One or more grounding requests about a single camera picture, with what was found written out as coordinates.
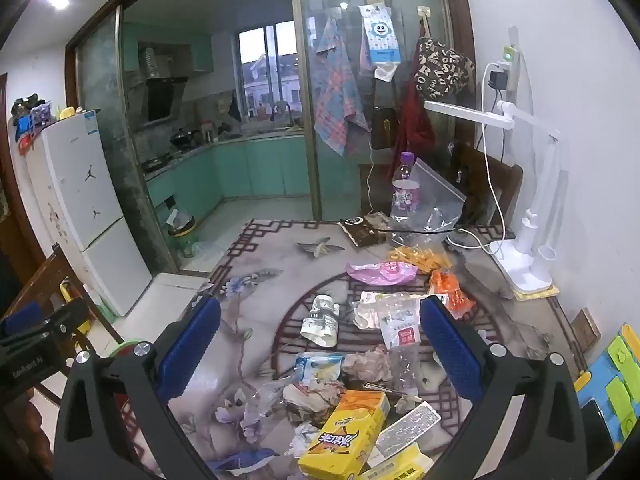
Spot teal base kitchen cabinets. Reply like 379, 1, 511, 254
145, 135, 308, 211

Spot mixed household clutter pile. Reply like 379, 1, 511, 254
10, 94, 56, 156

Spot red hanging cloth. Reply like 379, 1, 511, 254
397, 77, 436, 158

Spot white desk lamp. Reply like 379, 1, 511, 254
424, 100, 571, 295

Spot blue green plastic board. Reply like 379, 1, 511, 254
575, 324, 640, 461

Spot orange yellow carton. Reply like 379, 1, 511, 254
297, 389, 392, 478

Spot clear crumpled plastic wrapper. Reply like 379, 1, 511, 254
352, 290, 426, 331

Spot black range hood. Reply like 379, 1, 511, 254
137, 42, 193, 123

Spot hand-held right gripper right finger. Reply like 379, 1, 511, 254
419, 294, 588, 480

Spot white cable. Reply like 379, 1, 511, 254
447, 72, 516, 251

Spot red bin with green rim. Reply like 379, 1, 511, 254
107, 340, 151, 361

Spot blue white hanging packet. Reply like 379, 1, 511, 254
358, 2, 401, 83

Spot brown letter-print bag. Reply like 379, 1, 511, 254
412, 37, 476, 102

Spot kitchen window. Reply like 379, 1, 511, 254
239, 21, 301, 121

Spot pink plastic wrapper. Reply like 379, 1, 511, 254
346, 261, 417, 285

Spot crumpled white paper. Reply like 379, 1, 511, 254
282, 380, 346, 426

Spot brown handbag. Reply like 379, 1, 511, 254
371, 106, 401, 151

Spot yellow packet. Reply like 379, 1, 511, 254
360, 442, 436, 480

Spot clear bottle with purple cap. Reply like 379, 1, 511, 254
390, 151, 420, 226

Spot glass sliding door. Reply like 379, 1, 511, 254
292, 0, 461, 221

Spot teal wall kitchen cabinet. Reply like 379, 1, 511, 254
122, 22, 216, 73

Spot orange plastic wrapper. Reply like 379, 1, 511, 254
428, 269, 476, 318

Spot plaid hanging towel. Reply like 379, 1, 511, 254
314, 17, 371, 157

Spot brown wooden chair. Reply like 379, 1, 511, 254
0, 245, 121, 411

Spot yellow lamp coaster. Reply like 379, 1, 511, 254
512, 285, 560, 302

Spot yellow plastic toy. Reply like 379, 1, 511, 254
60, 282, 91, 336

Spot white wrapper with red label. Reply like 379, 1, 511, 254
380, 317, 421, 351

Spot pile of yellow snack pieces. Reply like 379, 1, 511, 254
387, 245, 451, 274

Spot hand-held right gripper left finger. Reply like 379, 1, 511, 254
52, 295, 223, 480

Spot white power strip with chargers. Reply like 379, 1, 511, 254
487, 45, 521, 93

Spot clear crumpled plastic bag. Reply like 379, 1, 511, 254
240, 380, 301, 441

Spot white refrigerator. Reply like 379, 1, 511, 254
25, 109, 153, 317

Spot green detergent bottle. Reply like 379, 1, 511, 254
85, 285, 118, 318

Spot small wooden block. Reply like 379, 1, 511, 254
570, 308, 601, 346

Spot clear zip bag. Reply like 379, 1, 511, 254
390, 157, 466, 246

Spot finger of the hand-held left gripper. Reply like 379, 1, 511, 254
0, 297, 95, 348

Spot brown snack packet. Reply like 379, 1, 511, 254
339, 212, 393, 247

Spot green kitchen waste bin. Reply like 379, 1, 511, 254
167, 210, 196, 258

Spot dark wooden chair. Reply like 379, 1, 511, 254
447, 142, 523, 226

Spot grey dotted wrapper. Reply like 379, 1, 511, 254
375, 400, 443, 458

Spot crumpled brownish tissue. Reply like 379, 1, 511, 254
342, 347, 393, 383

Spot blue yellow wrapper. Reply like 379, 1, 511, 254
292, 351, 346, 381

